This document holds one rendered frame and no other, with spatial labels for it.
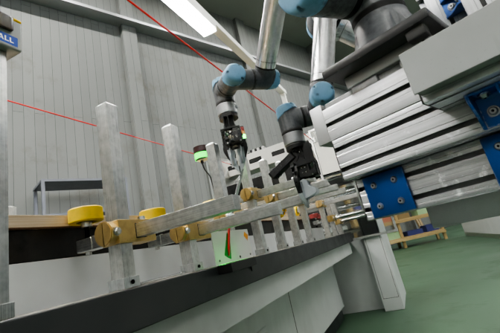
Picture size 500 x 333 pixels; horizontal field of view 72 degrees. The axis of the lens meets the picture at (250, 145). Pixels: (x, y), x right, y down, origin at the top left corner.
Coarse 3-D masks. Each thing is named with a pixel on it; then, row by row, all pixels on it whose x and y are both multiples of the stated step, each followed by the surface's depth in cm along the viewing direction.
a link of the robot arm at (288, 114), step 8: (288, 104) 120; (280, 112) 120; (288, 112) 119; (296, 112) 119; (280, 120) 120; (288, 120) 118; (296, 120) 118; (280, 128) 121; (288, 128) 118; (296, 128) 117
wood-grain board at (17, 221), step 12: (12, 216) 74; (24, 216) 76; (36, 216) 79; (48, 216) 82; (60, 216) 84; (132, 216) 106; (300, 216) 264; (12, 228) 74; (24, 228) 77; (36, 228) 80; (48, 228) 83
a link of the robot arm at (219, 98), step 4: (216, 80) 130; (212, 84) 132; (216, 84) 130; (212, 88) 131; (216, 88) 128; (216, 92) 128; (216, 96) 129; (220, 96) 128; (224, 96) 127; (232, 96) 129; (216, 100) 129; (220, 100) 127; (224, 100) 127; (228, 100) 127; (232, 100) 128; (216, 104) 129
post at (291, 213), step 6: (276, 162) 196; (282, 180) 192; (288, 210) 188; (294, 210) 189; (288, 216) 187; (294, 216) 186; (294, 222) 185; (294, 228) 184; (294, 234) 184; (300, 234) 185; (294, 240) 183
